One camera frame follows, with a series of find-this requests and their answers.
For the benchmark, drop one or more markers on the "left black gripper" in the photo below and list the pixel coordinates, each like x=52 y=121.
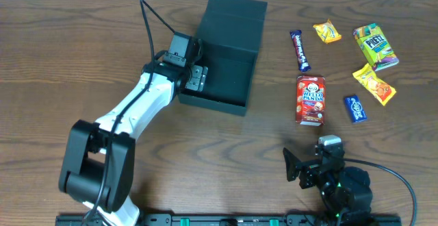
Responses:
x=197 y=78

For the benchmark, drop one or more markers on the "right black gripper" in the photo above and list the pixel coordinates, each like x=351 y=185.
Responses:
x=306 y=170

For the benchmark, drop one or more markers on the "black gift box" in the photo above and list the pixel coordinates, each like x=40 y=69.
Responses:
x=231 y=31

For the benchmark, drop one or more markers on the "red Hello Panda box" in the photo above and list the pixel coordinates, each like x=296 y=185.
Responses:
x=310 y=100

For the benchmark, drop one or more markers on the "Dairy Milk chocolate bar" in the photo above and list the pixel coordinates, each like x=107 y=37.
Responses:
x=303 y=64

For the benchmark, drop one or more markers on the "green Pretz box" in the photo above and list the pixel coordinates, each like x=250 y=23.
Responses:
x=375 y=47

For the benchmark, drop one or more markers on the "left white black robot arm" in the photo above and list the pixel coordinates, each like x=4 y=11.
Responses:
x=98 y=164

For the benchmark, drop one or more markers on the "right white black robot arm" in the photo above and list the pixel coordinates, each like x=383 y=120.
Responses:
x=345 y=191

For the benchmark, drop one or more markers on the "blue Eclipse mint box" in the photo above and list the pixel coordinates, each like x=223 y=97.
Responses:
x=355 y=109

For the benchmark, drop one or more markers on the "yellow orange snack packet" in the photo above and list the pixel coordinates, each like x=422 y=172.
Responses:
x=381 y=90

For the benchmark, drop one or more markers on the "small yellow snack packet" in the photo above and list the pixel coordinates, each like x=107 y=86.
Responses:
x=327 y=32

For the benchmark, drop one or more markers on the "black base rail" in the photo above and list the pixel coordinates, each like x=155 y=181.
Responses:
x=288 y=220

